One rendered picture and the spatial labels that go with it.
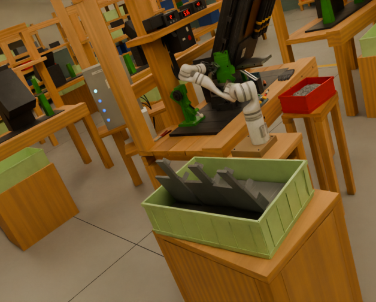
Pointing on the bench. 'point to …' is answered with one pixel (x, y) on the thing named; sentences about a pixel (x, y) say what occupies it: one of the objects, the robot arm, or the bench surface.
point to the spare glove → (285, 75)
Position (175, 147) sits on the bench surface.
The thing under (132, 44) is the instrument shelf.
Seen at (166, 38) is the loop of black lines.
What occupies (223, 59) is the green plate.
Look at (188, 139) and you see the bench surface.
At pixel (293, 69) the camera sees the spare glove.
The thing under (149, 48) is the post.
